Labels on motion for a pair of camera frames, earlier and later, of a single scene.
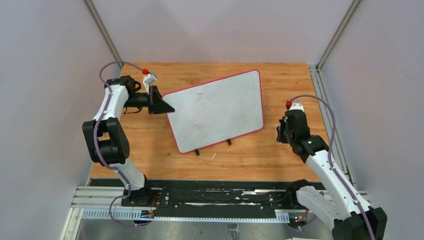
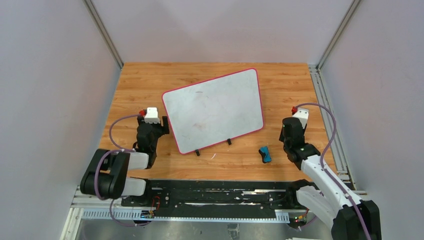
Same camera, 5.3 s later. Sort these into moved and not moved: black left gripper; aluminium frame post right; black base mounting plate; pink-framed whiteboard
Moved: black left gripper
Not moved: black base mounting plate; pink-framed whiteboard; aluminium frame post right
